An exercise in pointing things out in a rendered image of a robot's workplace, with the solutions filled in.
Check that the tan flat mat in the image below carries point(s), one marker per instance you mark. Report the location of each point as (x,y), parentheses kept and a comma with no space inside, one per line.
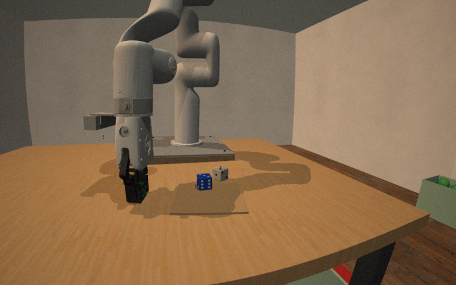
(223,198)

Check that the green die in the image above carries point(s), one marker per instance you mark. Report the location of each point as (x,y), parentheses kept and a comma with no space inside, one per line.
(143,190)

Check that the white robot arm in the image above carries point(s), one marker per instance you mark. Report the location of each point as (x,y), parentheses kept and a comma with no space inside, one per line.
(137,66)

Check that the white die with black pips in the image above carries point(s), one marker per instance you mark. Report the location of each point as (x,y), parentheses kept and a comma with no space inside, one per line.
(220,173)

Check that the blue die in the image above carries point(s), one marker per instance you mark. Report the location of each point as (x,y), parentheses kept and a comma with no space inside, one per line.
(204,181)

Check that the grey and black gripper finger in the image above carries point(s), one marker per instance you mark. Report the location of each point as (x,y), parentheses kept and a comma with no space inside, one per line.
(143,177)
(132,185)

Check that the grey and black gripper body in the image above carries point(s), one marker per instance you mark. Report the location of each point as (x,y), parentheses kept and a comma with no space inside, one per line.
(138,139)

